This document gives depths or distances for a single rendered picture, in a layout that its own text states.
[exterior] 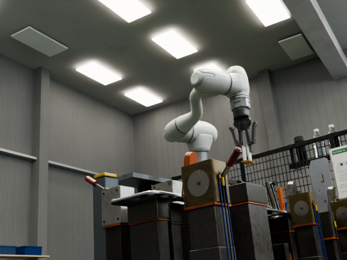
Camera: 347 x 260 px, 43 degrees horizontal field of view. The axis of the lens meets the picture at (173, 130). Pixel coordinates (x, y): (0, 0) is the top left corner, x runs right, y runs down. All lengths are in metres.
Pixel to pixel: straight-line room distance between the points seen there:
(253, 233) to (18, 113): 10.55
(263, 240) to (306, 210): 0.39
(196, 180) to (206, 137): 1.32
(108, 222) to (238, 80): 0.92
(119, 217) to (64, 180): 10.86
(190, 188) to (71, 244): 10.97
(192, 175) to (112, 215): 0.33
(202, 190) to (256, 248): 0.28
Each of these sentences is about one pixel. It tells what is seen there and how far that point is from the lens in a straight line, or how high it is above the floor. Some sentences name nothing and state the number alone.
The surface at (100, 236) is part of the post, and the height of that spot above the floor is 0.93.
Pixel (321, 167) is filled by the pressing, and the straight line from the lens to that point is 2.53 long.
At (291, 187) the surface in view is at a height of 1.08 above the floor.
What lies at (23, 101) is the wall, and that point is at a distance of 11.89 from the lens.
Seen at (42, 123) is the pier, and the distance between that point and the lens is 11.72.
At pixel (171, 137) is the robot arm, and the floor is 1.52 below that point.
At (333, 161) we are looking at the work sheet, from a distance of 2.81.
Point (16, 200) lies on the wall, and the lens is 11.06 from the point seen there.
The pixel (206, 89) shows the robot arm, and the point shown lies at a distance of 1.94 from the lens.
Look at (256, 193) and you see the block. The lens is 1.42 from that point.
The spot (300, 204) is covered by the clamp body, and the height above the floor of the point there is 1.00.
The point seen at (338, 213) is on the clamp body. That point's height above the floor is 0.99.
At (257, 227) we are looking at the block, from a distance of 1.40.
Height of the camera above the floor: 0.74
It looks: 20 degrees up
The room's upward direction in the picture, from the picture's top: 5 degrees counter-clockwise
